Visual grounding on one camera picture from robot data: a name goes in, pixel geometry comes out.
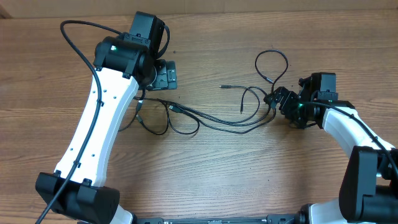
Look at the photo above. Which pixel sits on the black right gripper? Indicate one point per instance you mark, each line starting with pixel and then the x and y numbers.
pixel 288 97

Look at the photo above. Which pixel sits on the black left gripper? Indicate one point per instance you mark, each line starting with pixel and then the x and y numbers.
pixel 166 75

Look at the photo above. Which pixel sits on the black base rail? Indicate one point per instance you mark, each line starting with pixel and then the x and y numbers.
pixel 217 221

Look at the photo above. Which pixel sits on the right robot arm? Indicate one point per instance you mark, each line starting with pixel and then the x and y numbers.
pixel 368 192

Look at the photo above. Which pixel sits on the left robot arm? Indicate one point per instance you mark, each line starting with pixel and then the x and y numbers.
pixel 125 63

